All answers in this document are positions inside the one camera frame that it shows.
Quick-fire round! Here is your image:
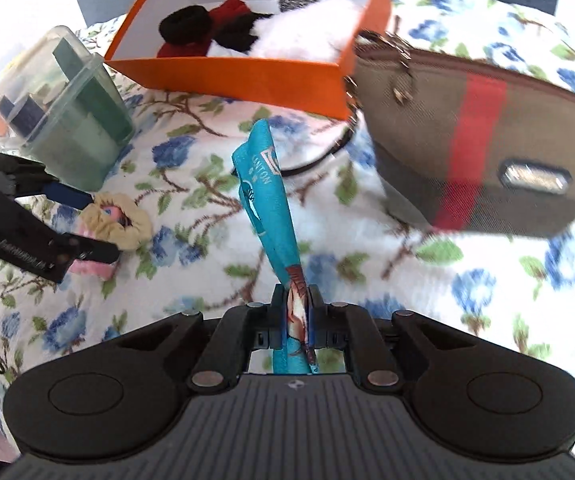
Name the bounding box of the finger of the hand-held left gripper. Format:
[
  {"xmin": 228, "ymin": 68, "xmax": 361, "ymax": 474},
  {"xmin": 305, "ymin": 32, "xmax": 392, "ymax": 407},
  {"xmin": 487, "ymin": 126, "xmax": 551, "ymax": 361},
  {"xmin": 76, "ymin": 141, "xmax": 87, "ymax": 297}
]
[
  {"xmin": 0, "ymin": 154, "xmax": 91, "ymax": 209},
  {"xmin": 55, "ymin": 232, "xmax": 121, "ymax": 267}
]

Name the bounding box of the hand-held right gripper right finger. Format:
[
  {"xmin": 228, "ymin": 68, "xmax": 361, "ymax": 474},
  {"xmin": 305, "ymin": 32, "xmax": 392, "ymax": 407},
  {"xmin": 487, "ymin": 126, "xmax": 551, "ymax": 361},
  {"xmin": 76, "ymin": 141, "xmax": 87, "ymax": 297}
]
[{"xmin": 306, "ymin": 284, "xmax": 483, "ymax": 391}]

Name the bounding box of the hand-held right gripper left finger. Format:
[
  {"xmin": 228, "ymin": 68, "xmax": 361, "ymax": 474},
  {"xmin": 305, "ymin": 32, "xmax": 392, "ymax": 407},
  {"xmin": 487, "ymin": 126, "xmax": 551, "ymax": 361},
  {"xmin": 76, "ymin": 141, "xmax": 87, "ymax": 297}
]
[{"xmin": 102, "ymin": 285, "xmax": 287, "ymax": 392}]

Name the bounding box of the pink packet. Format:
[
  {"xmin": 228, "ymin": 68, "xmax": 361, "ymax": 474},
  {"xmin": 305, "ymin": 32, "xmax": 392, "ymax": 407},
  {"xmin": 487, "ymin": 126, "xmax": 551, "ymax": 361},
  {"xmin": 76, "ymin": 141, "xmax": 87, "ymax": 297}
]
[{"xmin": 70, "ymin": 204, "xmax": 121, "ymax": 281}]

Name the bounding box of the cream scrunchie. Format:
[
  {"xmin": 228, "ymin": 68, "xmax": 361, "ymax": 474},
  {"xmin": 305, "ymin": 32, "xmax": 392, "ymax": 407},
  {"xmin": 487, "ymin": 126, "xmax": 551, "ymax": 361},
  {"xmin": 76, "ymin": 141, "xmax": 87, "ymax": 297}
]
[{"xmin": 82, "ymin": 195, "xmax": 153, "ymax": 254}]

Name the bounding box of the teal printed face mask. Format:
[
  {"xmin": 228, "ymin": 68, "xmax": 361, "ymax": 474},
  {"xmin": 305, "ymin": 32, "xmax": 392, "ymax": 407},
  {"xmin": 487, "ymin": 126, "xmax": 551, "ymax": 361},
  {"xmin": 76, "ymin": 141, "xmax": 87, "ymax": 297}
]
[{"xmin": 232, "ymin": 119, "xmax": 321, "ymax": 376}]

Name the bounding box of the chunky black scrunchie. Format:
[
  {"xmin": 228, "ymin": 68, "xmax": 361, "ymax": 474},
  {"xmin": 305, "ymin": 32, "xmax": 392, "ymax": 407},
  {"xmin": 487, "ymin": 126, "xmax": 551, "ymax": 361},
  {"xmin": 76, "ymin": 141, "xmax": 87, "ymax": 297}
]
[{"xmin": 160, "ymin": 5, "xmax": 216, "ymax": 45}]

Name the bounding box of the orange cardboard box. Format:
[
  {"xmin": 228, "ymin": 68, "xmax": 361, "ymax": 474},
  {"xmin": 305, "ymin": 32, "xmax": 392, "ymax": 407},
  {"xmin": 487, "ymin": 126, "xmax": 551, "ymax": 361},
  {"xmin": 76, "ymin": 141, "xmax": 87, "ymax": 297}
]
[{"xmin": 104, "ymin": 0, "xmax": 393, "ymax": 121}]

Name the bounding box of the thin black scrunchie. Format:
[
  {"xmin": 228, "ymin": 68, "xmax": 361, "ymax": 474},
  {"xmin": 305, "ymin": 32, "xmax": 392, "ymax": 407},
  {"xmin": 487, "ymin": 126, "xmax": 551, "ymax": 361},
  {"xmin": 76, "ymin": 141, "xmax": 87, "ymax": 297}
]
[{"xmin": 216, "ymin": 14, "xmax": 264, "ymax": 54}]

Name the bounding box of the red scrunchie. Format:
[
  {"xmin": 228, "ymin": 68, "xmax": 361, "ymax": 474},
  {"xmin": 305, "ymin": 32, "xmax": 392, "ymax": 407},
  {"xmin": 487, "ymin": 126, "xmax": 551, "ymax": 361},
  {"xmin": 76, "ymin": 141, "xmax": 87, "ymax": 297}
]
[{"xmin": 156, "ymin": 0, "xmax": 253, "ymax": 59}]

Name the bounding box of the white fluffy sock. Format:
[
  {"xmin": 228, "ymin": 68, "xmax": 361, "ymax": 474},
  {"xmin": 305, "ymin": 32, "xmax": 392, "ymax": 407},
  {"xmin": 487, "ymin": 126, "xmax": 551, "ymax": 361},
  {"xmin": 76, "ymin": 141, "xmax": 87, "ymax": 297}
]
[{"xmin": 208, "ymin": 0, "xmax": 365, "ymax": 63}]

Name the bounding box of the clear plastic storage box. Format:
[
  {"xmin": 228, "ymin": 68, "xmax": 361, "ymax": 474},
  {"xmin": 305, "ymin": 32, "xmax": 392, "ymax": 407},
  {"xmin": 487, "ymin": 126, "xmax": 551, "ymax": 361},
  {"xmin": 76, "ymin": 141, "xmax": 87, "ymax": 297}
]
[{"xmin": 0, "ymin": 25, "xmax": 136, "ymax": 192}]

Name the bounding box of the floral blanket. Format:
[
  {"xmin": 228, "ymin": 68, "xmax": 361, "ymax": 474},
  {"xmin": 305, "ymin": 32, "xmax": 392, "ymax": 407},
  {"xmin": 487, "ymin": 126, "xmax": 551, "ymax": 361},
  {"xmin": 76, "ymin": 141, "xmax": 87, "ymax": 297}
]
[{"xmin": 0, "ymin": 0, "xmax": 575, "ymax": 471}]

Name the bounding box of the brown pouch with red stripe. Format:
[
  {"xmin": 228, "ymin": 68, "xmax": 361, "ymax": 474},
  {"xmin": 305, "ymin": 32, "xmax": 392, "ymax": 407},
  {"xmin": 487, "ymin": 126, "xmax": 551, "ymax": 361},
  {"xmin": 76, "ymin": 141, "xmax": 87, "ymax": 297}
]
[{"xmin": 282, "ymin": 30, "xmax": 575, "ymax": 239}]

